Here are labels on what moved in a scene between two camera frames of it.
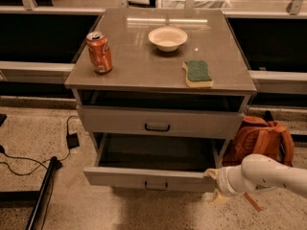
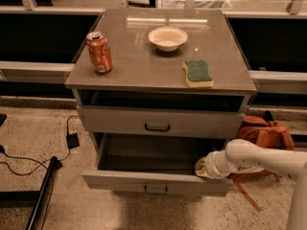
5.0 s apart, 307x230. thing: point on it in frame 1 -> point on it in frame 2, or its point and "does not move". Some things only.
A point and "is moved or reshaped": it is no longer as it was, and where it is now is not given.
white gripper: (223, 182) -> (211, 167)
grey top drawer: (158, 123) does not move
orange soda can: (100, 53) does not move
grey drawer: (154, 164) is moved or reshaped
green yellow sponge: (198, 74) does not move
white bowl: (168, 38) does not move
